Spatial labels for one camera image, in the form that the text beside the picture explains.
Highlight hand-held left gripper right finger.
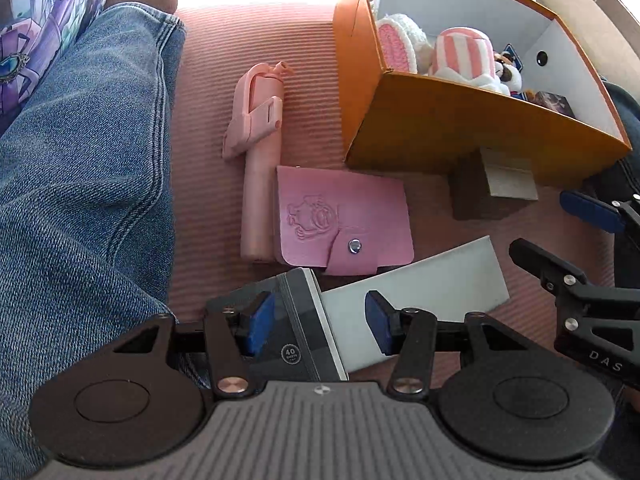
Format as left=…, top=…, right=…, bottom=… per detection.
left=365, top=290, right=546, bottom=399

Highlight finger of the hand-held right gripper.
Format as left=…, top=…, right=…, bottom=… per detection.
left=509, top=238, right=640, bottom=318
left=560, top=190, right=640, bottom=233

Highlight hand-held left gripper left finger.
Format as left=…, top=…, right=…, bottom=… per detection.
left=112, top=291, right=276, bottom=401

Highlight silver box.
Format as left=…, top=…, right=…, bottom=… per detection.
left=320, top=235, right=512, bottom=376

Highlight orange cardboard box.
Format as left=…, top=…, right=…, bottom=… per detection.
left=332, top=0, right=633, bottom=188

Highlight brown teddy bear blue cap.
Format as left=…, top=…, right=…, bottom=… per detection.
left=492, top=44, right=526, bottom=98

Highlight dark grey notepad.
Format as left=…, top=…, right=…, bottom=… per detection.
left=207, top=267, right=351, bottom=391

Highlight small grey cardboard box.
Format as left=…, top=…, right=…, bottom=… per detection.
left=452, top=147, right=540, bottom=221

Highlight person's right leg in jeans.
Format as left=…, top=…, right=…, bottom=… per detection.
left=600, top=77, right=640, bottom=196

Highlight person's leg in jeans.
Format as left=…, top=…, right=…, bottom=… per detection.
left=600, top=77, right=640, bottom=196
left=0, top=2, right=211, bottom=480

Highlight dark picture card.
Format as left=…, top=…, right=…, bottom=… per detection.
left=522, top=89, right=571, bottom=116

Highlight pink snap card wallet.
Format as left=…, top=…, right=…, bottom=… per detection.
left=275, top=165, right=416, bottom=276

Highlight pink selfie stick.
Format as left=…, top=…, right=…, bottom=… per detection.
left=221, top=61, right=293, bottom=263

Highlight pink striped plush toy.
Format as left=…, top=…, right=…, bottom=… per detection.
left=427, top=26, right=511, bottom=96

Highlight person's left leg in jeans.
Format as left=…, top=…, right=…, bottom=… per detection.
left=0, top=2, right=211, bottom=480

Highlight pink ribbed floor mat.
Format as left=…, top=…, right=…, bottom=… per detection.
left=165, top=5, right=640, bottom=396

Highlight white crochet bunny plush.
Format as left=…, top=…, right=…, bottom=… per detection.
left=372, top=12, right=433, bottom=76

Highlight printed figure pillow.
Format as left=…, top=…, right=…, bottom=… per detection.
left=0, top=0, right=118, bottom=131

